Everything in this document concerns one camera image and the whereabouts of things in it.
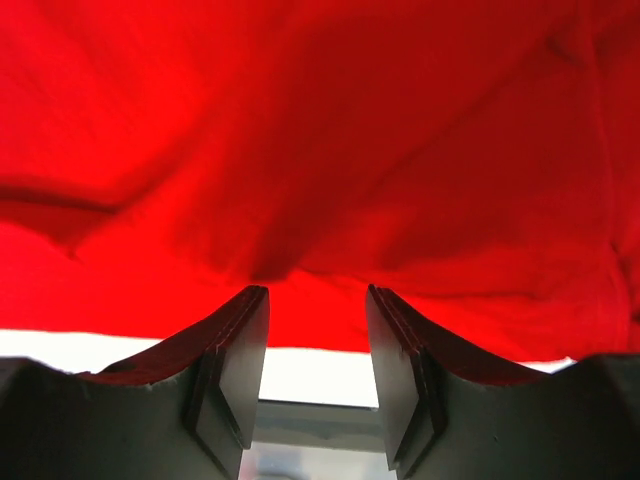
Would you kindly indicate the aluminium frame rail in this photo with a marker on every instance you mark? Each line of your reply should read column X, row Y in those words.
column 294, row 440

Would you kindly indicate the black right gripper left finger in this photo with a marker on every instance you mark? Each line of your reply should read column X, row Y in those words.
column 182, row 409

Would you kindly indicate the red t shirt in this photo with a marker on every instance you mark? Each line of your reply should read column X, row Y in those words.
column 479, row 158

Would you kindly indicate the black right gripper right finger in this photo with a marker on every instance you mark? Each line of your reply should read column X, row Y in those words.
column 452, row 410

